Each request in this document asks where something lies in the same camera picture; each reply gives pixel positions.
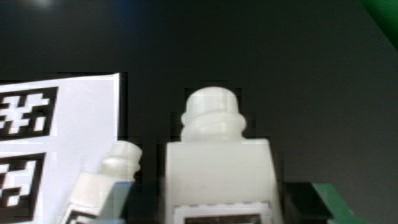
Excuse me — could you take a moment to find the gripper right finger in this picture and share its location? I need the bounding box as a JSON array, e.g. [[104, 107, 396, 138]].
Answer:
[[282, 182, 332, 224]]

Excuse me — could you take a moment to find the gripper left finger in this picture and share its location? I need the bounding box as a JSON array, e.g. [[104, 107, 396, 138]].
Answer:
[[120, 183, 158, 224]]

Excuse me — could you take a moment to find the white leg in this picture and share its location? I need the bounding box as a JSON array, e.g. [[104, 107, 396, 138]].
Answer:
[[56, 141, 142, 224], [163, 87, 284, 224]]

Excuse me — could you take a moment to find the white tag base sheet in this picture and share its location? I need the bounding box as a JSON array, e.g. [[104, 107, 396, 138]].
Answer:
[[0, 74, 120, 224]]

